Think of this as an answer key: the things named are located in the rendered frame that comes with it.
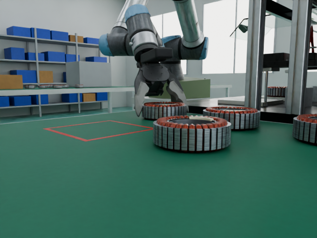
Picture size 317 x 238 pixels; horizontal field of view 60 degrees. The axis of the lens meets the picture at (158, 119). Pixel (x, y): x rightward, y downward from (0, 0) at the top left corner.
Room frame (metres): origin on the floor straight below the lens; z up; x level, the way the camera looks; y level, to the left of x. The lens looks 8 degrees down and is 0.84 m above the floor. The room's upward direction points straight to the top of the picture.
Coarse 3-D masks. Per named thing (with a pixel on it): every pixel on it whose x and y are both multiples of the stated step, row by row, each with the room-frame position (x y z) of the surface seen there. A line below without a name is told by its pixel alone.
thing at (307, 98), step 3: (306, 87) 0.75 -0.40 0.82; (309, 87) 0.77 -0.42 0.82; (312, 87) 0.78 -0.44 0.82; (285, 90) 0.77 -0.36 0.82; (306, 90) 0.75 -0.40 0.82; (309, 90) 0.77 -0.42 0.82; (312, 90) 0.78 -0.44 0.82; (285, 93) 0.77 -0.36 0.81; (306, 93) 0.75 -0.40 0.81; (309, 93) 0.77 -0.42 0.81; (312, 93) 0.79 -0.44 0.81; (285, 96) 0.77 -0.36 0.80; (306, 96) 0.75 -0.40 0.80; (309, 96) 0.77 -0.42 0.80; (312, 96) 0.79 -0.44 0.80; (285, 99) 0.77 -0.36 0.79; (306, 99) 0.75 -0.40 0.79; (309, 99) 0.77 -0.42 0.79; (285, 102) 0.77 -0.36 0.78; (306, 102) 0.75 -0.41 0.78; (309, 102) 0.77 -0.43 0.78; (285, 105) 0.77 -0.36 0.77; (306, 105) 0.75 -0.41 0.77; (309, 105) 0.77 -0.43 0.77
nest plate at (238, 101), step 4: (220, 100) 0.87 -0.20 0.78; (224, 100) 0.86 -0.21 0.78; (228, 100) 0.85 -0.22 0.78; (232, 100) 0.85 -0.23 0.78; (236, 100) 0.85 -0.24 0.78; (240, 100) 0.85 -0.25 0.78; (268, 100) 0.85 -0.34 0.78; (272, 100) 0.85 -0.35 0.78; (276, 100) 0.85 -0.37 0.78; (280, 100) 0.86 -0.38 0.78; (236, 104) 0.83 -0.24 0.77; (240, 104) 0.83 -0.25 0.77; (268, 104) 0.80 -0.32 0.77; (272, 104) 0.82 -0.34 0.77
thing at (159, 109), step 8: (144, 104) 0.67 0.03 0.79; (152, 104) 0.64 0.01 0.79; (160, 104) 0.71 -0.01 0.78; (168, 104) 0.65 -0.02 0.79; (176, 104) 0.64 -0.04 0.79; (184, 104) 0.69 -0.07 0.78; (144, 112) 0.65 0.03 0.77; (152, 112) 0.63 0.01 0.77; (160, 112) 0.63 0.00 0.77; (168, 112) 0.63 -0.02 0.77; (176, 112) 0.63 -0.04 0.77; (184, 112) 0.65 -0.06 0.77
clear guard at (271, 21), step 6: (312, 12) 0.93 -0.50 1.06; (246, 18) 1.03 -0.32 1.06; (270, 18) 1.02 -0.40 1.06; (276, 18) 1.02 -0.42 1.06; (312, 18) 1.02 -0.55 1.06; (240, 24) 1.05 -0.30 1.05; (246, 24) 1.07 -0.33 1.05; (270, 24) 1.11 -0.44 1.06; (276, 24) 1.11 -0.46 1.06; (282, 24) 1.11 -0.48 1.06; (288, 24) 1.11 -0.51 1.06; (234, 30) 1.06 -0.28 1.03; (240, 30) 1.08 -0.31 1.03; (246, 30) 1.10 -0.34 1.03; (234, 36) 1.09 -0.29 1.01; (240, 36) 1.11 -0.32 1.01; (246, 36) 1.14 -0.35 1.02
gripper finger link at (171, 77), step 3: (168, 72) 0.74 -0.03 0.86; (171, 75) 0.74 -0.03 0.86; (168, 78) 0.73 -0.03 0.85; (171, 78) 0.74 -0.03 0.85; (174, 78) 0.74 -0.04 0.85; (168, 81) 0.74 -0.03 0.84; (171, 81) 0.73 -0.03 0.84; (177, 81) 0.74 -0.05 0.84; (168, 84) 0.74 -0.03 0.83; (177, 84) 0.73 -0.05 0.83; (180, 84) 0.73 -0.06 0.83; (180, 87) 0.73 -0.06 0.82; (183, 90) 0.73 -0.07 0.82
